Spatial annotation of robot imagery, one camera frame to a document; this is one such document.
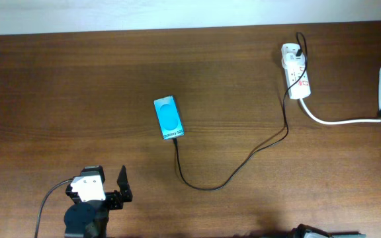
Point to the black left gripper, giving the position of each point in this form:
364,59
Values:
117,200

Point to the blue Galaxy S25 smartphone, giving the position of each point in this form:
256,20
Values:
168,117

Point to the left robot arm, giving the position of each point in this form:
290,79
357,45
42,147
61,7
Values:
88,217

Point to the white USB charger adapter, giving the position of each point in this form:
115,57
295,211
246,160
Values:
290,60

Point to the white power strip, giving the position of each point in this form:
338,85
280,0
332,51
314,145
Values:
296,77

